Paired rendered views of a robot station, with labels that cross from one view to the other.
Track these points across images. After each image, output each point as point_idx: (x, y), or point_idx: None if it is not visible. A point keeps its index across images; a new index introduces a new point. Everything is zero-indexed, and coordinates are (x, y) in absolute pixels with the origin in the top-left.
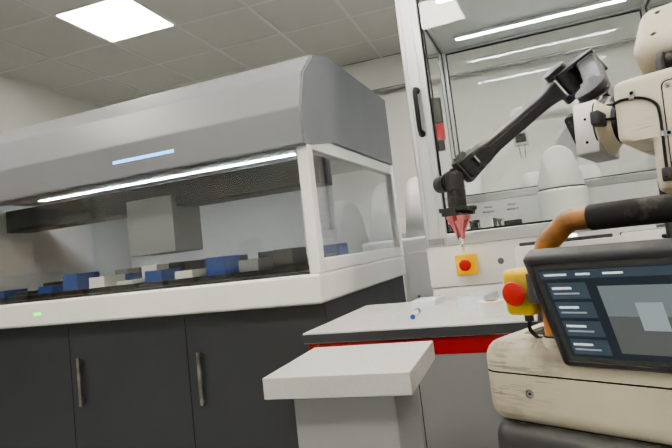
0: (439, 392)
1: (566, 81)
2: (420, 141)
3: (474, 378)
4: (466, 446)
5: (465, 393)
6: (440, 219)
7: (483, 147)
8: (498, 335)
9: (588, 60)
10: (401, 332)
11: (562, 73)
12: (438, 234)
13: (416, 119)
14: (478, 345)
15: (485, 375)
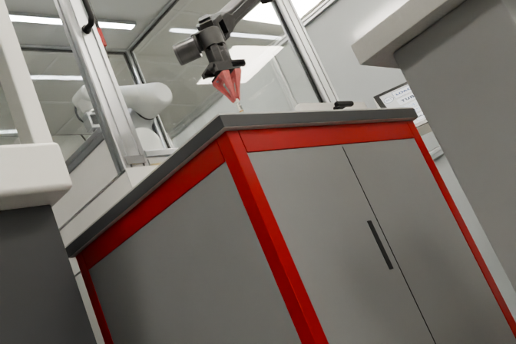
0: (375, 184)
1: None
2: (85, 38)
3: (394, 166)
4: (418, 240)
5: (395, 183)
6: (132, 132)
7: (227, 13)
8: (393, 123)
9: None
10: (324, 114)
11: None
12: (134, 150)
13: (87, 4)
14: (384, 132)
15: (400, 163)
